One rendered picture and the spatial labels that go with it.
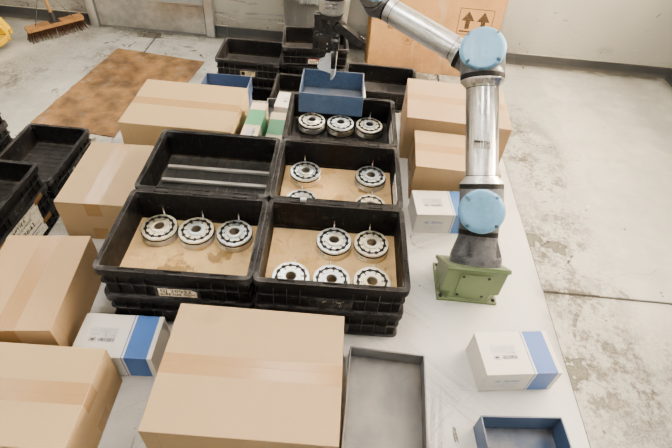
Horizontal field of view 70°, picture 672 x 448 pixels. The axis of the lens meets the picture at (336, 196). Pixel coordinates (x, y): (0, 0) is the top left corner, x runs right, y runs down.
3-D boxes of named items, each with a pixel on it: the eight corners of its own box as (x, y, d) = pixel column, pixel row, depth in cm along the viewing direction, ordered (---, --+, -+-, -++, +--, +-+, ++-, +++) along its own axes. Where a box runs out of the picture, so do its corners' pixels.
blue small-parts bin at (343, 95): (362, 91, 162) (364, 73, 157) (361, 116, 151) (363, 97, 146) (303, 86, 162) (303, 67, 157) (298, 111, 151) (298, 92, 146)
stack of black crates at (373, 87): (402, 132, 306) (415, 68, 275) (404, 161, 284) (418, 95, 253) (340, 126, 306) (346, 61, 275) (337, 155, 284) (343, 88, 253)
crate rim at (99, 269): (268, 204, 142) (268, 198, 141) (251, 286, 120) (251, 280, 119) (134, 193, 142) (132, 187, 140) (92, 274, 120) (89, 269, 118)
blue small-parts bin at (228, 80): (252, 90, 213) (252, 76, 208) (246, 108, 202) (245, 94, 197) (208, 86, 213) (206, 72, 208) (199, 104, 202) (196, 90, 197)
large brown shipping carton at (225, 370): (338, 356, 130) (344, 316, 117) (332, 479, 108) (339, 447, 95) (192, 345, 130) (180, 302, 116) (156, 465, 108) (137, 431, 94)
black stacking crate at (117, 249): (269, 226, 149) (268, 200, 141) (253, 307, 127) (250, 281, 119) (141, 216, 148) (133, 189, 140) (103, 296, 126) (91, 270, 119)
